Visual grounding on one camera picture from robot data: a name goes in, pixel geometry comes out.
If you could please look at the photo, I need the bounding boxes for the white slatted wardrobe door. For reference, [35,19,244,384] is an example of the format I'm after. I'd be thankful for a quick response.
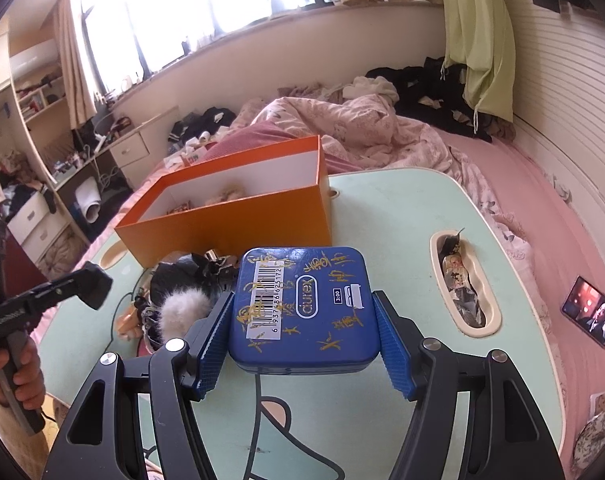
[502,0,605,211]

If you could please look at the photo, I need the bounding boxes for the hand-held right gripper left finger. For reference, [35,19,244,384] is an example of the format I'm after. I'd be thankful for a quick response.
[41,287,236,480]

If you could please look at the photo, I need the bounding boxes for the floral cushion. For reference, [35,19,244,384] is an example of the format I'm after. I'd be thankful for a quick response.
[573,391,605,472]

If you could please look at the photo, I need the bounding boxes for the white rolled sheet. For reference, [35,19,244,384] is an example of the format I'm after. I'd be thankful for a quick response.
[76,179,104,224]

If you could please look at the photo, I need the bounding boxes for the dark pink blanket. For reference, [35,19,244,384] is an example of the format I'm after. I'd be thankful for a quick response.
[202,120,364,177]

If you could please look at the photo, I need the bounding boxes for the blue metal tin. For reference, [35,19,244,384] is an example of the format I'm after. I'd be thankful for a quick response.
[227,246,383,375]

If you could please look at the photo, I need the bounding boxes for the small black clothes pile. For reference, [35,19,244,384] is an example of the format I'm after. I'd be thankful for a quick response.
[167,106,238,146]

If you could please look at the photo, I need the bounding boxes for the dark red door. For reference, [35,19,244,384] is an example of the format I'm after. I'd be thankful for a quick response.
[0,165,39,286]

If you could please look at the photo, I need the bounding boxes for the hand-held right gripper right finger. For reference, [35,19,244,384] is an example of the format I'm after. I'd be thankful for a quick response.
[372,289,566,480]

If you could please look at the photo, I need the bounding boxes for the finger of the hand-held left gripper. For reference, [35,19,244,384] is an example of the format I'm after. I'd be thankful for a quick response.
[29,261,114,312]

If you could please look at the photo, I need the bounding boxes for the pink bed sheet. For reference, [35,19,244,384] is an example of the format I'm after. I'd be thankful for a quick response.
[432,125,605,461]

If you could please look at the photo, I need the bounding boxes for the green cartoon desktop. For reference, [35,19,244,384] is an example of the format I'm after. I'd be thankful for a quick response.
[32,167,569,480]

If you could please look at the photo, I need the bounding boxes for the silver metal trinket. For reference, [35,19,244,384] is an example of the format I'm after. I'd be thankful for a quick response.
[202,247,239,274]

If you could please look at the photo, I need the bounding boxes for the window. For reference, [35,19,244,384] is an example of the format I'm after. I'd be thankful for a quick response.
[80,0,384,77]

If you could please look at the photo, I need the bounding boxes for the white crumpled garment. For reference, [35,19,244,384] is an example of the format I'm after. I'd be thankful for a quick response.
[345,76,401,106]

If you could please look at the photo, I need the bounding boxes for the tall white bookshelf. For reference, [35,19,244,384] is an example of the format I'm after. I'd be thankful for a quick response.
[7,45,79,172]

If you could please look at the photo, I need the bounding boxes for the smartphone with lit screen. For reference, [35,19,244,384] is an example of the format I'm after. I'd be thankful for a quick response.
[561,275,605,349]

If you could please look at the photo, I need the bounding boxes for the white desk with drawer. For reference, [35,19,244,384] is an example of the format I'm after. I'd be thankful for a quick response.
[52,105,181,191]

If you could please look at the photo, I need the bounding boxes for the orange cardboard box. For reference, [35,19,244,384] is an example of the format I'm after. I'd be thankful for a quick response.
[114,135,333,269]

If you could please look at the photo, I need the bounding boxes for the beige fluffy item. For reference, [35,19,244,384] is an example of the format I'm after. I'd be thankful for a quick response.
[205,185,248,206]

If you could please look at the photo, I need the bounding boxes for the white fur cuff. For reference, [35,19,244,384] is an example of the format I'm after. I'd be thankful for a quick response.
[159,287,216,342]

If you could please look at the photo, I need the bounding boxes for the crumpled wrappers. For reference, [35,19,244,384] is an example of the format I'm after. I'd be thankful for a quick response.
[439,229,488,329]

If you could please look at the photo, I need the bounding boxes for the light green hanging garment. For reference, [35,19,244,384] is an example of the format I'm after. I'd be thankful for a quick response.
[439,0,516,124]

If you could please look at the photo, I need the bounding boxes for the large black clothes pile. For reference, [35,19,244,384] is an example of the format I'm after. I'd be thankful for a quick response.
[365,56,494,144]

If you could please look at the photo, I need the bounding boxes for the person's left hand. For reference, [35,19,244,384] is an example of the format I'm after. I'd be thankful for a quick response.
[0,341,46,407]

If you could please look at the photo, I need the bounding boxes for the flesh-coloured doll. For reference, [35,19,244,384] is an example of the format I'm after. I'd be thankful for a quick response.
[114,300,149,344]

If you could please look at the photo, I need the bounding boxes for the white drawer cabinet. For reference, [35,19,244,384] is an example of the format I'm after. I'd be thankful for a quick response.
[5,189,79,257]

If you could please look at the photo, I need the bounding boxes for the black lace garment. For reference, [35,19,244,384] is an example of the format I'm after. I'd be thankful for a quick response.
[142,252,236,352]

